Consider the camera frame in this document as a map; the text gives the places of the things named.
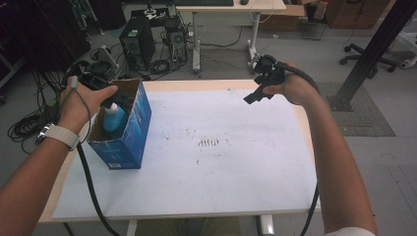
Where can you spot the white-legged desk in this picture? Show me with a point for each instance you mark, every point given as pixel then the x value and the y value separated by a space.
pixel 229 9

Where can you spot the wooden cabinet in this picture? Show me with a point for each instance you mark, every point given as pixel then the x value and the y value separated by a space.
pixel 357 13

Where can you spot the brown cardboard box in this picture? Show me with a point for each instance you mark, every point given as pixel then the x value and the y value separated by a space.
pixel 282 19

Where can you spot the black metal post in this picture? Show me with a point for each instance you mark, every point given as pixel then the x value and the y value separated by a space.
pixel 373 52

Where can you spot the person's right hand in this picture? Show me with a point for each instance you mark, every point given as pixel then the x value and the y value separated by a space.
pixel 296 88

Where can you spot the black keyboard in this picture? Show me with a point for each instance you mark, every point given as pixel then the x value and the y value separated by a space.
pixel 203 2

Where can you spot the dark cabinet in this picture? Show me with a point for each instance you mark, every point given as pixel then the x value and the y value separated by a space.
pixel 39 29

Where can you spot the black office chair base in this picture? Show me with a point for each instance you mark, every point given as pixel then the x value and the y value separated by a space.
pixel 367 58

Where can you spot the blue bottle with white cap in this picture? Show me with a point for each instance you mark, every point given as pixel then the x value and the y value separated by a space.
pixel 114 120

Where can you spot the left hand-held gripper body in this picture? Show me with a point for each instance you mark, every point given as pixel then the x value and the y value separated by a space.
pixel 95 73

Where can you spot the blue cardboard box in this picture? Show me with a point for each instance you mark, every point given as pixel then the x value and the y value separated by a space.
pixel 131 137

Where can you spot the grey floor mat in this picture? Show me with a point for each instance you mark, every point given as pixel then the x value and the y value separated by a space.
pixel 364 121

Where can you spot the black computer tower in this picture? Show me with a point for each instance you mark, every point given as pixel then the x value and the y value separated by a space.
pixel 137 42

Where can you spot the small grey computer case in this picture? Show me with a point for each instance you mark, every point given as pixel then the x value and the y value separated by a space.
pixel 177 46

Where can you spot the black computer mouse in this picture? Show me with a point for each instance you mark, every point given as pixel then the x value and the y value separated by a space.
pixel 244 2

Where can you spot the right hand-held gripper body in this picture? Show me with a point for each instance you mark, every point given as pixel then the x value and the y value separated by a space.
pixel 268 70

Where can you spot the person's left hand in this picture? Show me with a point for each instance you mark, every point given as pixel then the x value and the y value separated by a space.
pixel 80 105

